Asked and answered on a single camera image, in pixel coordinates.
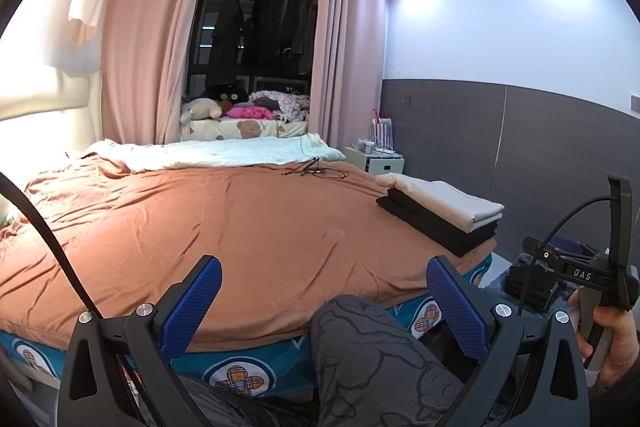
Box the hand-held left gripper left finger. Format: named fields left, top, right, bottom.
left=57, top=254, right=223, bottom=427

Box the teal printed bed sheet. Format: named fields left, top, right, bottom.
left=0, top=252, right=493, bottom=408

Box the hanging dark coat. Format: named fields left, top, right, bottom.
left=212, top=0, right=251, bottom=78
left=250, top=0, right=286, bottom=72
left=282, top=0, right=317, bottom=72

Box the floral cloth pile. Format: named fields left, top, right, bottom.
left=250, top=89, right=312, bottom=122

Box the pink cloth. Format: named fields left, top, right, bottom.
left=226, top=104, right=273, bottom=122

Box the pink curtain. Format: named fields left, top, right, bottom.
left=307, top=0, right=391, bottom=152
left=100, top=0, right=213, bottom=145

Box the white striped bag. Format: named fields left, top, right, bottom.
left=370, top=108, right=395, bottom=152

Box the black plush toy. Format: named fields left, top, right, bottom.
left=205, top=83, right=249, bottom=105

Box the person's right leg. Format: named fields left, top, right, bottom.
left=310, top=296, right=481, bottom=427

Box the person's right hand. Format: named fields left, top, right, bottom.
left=567, top=289, right=640, bottom=388

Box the beige plush toy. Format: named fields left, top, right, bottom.
left=180, top=97, right=223, bottom=125

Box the stack of black folded clothes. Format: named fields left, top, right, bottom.
left=376, top=189, right=501, bottom=258

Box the cream padded headboard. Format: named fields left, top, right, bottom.
left=0, top=64, right=106, bottom=228

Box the white nightstand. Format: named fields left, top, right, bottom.
left=345, top=144, right=405, bottom=175

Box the beige zip jacket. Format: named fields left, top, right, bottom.
left=375, top=173, right=505, bottom=233

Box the thin black cable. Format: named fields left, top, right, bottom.
left=282, top=156, right=351, bottom=180

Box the bear print cushion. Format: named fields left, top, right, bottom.
left=180, top=117, right=311, bottom=142

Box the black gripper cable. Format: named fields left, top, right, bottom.
left=0, top=172, right=98, bottom=313
left=517, top=196, right=615, bottom=315

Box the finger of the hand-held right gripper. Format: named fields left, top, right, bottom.
left=522, top=235, right=568, bottom=265
left=606, top=174, right=633, bottom=268

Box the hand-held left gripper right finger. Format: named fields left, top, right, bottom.
left=426, top=255, right=592, bottom=427

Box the person's leg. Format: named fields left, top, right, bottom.
left=310, top=296, right=481, bottom=427
left=170, top=374, right=321, bottom=427

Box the person's left leg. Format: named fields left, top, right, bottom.
left=170, top=374, right=321, bottom=427

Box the white quilt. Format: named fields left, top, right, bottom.
left=82, top=133, right=347, bottom=172

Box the brown bed blanket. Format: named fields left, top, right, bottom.
left=0, top=154, right=498, bottom=353

